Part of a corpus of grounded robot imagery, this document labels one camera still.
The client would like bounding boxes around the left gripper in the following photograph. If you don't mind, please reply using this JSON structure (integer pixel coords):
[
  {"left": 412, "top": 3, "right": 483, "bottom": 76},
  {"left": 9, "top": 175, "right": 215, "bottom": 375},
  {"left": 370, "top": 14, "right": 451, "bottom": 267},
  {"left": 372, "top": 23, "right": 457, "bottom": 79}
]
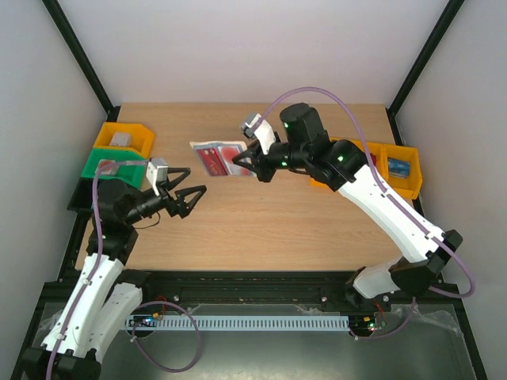
[{"left": 124, "top": 168, "right": 207, "bottom": 226}]

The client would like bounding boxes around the white card holder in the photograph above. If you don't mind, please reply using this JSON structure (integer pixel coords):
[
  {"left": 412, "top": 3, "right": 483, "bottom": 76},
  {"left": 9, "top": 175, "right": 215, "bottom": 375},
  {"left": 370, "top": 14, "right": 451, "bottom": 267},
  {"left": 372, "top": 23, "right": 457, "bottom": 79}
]
[{"left": 189, "top": 141, "right": 246, "bottom": 177}]

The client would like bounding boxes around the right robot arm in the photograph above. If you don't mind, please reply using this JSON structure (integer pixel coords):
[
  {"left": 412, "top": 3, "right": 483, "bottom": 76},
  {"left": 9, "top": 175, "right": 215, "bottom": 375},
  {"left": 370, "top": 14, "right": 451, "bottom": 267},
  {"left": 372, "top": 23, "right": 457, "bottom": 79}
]
[{"left": 233, "top": 103, "right": 463, "bottom": 310}]

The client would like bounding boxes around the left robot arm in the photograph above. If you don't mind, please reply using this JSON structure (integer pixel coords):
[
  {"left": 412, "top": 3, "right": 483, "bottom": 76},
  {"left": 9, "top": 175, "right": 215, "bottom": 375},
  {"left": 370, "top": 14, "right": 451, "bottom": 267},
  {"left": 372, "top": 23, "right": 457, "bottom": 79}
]
[{"left": 21, "top": 158, "right": 207, "bottom": 379}]

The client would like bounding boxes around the holder with red card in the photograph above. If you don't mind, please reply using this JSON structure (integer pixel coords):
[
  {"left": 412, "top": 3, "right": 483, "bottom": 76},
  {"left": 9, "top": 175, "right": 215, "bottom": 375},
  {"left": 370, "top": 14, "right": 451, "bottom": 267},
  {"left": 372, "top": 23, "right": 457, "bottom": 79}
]
[{"left": 95, "top": 158, "right": 118, "bottom": 177}]

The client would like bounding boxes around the grey holder in yellow bin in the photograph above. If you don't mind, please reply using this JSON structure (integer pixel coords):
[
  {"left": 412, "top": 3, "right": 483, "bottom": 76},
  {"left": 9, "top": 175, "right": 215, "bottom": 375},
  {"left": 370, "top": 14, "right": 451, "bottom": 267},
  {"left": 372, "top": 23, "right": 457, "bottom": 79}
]
[{"left": 109, "top": 131, "right": 132, "bottom": 147}]

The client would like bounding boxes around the yellow bin with black cards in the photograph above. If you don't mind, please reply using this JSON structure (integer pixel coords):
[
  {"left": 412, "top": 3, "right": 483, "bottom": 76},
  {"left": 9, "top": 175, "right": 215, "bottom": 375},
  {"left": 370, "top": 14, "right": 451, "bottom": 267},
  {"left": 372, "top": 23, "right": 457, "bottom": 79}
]
[{"left": 309, "top": 139, "right": 357, "bottom": 192}]

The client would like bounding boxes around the yellow bin with red cards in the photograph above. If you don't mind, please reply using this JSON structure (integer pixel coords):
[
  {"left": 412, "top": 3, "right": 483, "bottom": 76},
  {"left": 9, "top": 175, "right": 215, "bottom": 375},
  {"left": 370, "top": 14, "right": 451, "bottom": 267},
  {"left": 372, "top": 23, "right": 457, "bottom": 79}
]
[{"left": 366, "top": 142, "right": 389, "bottom": 181}]

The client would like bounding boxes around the blue card stack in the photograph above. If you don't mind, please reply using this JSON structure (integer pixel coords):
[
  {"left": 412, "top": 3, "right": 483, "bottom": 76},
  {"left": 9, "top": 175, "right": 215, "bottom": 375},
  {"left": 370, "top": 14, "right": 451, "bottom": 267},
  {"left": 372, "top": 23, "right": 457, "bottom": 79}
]
[{"left": 387, "top": 158, "right": 410, "bottom": 179}]

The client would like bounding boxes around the yellow bin with blue cards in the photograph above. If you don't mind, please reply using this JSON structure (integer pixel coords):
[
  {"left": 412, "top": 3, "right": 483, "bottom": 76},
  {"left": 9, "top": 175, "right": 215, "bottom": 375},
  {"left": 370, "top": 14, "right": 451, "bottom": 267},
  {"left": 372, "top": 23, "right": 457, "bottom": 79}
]
[{"left": 378, "top": 144, "right": 423, "bottom": 200}]

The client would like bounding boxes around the green bin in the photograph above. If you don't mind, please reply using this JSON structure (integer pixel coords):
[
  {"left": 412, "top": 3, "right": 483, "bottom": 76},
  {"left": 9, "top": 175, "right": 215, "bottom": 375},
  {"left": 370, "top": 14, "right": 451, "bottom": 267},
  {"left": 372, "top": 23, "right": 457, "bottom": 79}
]
[{"left": 81, "top": 148, "right": 146, "bottom": 188}]

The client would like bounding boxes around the yellow bin far left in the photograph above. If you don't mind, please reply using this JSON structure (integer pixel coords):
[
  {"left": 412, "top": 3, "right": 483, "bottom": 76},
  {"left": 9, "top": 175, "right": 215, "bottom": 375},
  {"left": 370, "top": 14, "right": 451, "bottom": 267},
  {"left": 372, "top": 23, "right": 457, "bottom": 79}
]
[{"left": 93, "top": 122, "right": 155, "bottom": 158}]

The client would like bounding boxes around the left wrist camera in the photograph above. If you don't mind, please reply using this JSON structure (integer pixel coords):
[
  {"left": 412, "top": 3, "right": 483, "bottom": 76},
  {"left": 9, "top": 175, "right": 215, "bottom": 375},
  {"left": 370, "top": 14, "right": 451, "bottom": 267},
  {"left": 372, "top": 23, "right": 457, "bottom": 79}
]
[{"left": 146, "top": 158, "right": 169, "bottom": 196}]

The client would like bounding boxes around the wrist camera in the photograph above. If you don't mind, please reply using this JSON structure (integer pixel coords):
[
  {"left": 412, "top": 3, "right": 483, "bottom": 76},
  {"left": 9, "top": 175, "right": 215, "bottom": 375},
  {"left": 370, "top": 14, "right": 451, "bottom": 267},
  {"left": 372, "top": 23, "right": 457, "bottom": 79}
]
[
  {"left": 240, "top": 112, "right": 276, "bottom": 155},
  {"left": 146, "top": 158, "right": 169, "bottom": 196}
]

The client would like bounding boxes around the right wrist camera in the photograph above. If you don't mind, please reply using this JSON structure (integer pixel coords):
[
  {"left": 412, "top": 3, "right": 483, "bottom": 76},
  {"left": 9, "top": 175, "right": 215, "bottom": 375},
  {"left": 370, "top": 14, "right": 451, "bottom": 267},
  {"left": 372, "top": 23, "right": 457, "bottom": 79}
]
[{"left": 240, "top": 112, "right": 276, "bottom": 155}]

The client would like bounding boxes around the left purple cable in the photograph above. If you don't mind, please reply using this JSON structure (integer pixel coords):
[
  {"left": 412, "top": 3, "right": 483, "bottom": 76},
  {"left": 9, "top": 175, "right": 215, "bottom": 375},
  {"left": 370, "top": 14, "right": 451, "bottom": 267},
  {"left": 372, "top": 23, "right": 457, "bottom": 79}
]
[{"left": 45, "top": 159, "right": 202, "bottom": 380}]

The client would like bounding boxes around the purple cable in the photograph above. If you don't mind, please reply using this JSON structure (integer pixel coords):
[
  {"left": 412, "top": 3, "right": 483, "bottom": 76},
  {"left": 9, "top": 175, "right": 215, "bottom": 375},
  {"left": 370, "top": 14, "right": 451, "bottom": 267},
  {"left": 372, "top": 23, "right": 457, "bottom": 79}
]
[
  {"left": 257, "top": 86, "right": 476, "bottom": 342},
  {"left": 45, "top": 159, "right": 202, "bottom": 380}
]

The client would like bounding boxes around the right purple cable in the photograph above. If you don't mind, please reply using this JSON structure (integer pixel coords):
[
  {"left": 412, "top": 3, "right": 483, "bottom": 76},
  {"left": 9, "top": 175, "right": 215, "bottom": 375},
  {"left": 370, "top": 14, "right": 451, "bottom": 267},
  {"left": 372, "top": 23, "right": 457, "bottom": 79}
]
[{"left": 257, "top": 86, "right": 476, "bottom": 342}]

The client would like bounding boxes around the white slotted cable duct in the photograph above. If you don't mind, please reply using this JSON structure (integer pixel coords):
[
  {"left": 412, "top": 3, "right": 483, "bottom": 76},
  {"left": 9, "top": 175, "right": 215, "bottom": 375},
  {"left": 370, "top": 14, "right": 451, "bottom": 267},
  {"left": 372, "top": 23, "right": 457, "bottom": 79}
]
[{"left": 124, "top": 315, "right": 349, "bottom": 332}]

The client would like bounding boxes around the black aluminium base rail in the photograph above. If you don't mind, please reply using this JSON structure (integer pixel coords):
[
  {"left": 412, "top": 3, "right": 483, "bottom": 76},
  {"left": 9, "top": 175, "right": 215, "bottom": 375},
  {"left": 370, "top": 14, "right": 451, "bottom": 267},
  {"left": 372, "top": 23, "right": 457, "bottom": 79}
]
[{"left": 39, "top": 270, "right": 460, "bottom": 314}]

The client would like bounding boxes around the left black frame post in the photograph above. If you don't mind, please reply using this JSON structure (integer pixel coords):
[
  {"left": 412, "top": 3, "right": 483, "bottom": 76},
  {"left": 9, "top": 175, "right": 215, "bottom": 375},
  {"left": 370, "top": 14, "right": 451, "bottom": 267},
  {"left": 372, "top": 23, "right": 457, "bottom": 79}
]
[{"left": 42, "top": 0, "right": 120, "bottom": 122}]

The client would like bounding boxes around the black frame post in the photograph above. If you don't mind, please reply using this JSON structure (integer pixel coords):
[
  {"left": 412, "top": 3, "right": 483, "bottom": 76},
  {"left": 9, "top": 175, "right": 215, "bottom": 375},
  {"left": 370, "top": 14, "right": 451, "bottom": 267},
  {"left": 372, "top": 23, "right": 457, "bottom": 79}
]
[
  {"left": 387, "top": 0, "right": 467, "bottom": 116},
  {"left": 42, "top": 0, "right": 120, "bottom": 122}
]

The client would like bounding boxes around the right black frame post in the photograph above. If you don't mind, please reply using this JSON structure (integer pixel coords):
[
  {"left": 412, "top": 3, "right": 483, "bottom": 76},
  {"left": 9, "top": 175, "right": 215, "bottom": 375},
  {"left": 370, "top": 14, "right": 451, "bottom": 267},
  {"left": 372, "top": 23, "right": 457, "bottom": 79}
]
[{"left": 387, "top": 0, "right": 467, "bottom": 116}]

